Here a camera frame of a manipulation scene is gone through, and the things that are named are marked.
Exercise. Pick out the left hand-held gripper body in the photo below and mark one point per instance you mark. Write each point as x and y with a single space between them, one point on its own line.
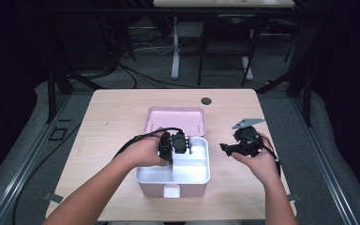
179 143

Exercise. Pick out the white plastic divided tray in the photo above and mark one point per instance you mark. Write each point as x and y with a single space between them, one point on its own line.
190 168

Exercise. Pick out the black chair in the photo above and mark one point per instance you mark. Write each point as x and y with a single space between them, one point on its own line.
231 31

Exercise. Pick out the white-legged background desk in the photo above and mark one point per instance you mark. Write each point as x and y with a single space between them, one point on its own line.
175 47

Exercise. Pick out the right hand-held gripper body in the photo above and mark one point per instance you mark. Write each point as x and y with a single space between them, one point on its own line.
248 142

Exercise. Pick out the person's right hand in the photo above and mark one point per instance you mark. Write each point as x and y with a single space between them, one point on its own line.
265 165

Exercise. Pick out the pink plastic storage box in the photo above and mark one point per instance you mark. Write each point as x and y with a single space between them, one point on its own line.
176 118

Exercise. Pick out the person's left hand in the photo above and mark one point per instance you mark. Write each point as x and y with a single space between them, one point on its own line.
143 153

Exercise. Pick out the black metal stand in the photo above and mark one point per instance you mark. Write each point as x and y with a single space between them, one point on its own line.
307 93
51 93

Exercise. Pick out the grey tape strip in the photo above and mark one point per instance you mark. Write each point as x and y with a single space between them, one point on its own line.
294 197
52 197

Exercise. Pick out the aluminium floor rail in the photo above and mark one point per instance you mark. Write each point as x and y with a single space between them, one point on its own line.
322 156
34 146

